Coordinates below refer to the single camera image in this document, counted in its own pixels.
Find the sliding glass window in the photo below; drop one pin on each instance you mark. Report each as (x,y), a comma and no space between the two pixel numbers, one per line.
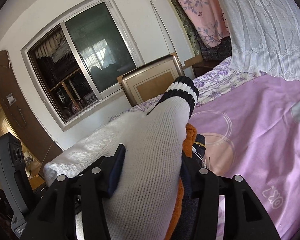
(75,60)

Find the gold framed headboard panel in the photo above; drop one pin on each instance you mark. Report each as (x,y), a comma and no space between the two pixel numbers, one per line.
(151,79)

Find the pink floral cloth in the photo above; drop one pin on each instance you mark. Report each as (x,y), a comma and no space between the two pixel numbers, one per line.
(208,19)

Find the purple bed sheet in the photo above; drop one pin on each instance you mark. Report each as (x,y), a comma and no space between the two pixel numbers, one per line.
(254,131)

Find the white wall switch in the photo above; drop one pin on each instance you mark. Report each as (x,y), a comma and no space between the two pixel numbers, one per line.
(11,99)

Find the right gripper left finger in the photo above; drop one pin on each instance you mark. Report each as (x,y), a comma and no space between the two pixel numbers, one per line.
(54,216)

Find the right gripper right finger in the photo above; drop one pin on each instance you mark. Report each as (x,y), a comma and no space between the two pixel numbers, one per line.
(245,215)

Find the white lace cover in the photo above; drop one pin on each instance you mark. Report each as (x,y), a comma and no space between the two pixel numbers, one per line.
(265,36)

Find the orange garment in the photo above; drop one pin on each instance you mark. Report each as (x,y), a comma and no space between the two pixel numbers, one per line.
(184,181)

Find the dark navy garment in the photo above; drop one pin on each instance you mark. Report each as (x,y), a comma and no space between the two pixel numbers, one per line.
(190,204)

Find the white knit sweater black trim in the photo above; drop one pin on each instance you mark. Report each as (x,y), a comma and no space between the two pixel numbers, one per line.
(148,200)

